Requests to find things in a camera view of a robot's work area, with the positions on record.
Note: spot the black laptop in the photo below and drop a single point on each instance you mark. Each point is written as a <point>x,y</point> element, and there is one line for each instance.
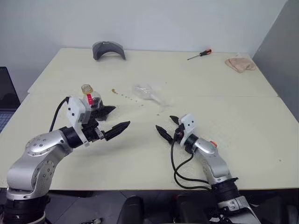
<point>7,88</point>

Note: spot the beige crumpled cloth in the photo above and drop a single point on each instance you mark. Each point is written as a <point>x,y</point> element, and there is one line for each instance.
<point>240,64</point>

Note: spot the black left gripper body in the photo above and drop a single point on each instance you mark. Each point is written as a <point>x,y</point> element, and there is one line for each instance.
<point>91,131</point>

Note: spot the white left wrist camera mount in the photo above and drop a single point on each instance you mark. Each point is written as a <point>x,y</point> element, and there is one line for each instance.
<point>74,112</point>

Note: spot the clear plastic wine glass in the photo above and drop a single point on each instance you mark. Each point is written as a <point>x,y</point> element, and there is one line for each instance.
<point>143,91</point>

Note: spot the black rounded shape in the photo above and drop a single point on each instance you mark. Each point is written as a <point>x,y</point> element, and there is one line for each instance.
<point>189,208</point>
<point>130,210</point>

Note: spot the clear plastic bottle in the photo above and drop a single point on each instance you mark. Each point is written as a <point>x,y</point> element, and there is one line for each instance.
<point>90,93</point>

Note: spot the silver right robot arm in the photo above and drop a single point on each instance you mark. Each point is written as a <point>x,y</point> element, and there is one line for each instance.
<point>215,163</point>

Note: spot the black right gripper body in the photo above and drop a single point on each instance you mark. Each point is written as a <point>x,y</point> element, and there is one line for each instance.
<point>178,134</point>

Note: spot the dark grey curved cap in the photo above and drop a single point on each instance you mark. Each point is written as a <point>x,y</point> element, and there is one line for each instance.
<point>100,50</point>

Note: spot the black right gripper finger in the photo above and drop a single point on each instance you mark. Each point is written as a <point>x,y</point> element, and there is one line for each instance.
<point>174,119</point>
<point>164,134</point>

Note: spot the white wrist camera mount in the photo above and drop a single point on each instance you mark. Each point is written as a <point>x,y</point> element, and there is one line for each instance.
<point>74,112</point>
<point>188,124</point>

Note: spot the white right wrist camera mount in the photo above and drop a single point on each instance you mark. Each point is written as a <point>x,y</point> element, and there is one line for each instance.
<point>188,124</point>

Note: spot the grey partition panel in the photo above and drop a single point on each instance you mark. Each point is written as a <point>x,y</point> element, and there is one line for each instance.
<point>278,51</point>

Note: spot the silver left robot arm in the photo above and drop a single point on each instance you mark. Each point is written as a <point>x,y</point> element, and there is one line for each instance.
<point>39,149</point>

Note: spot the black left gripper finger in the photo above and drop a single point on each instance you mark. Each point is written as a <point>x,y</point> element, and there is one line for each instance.
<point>105,113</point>
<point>118,129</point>

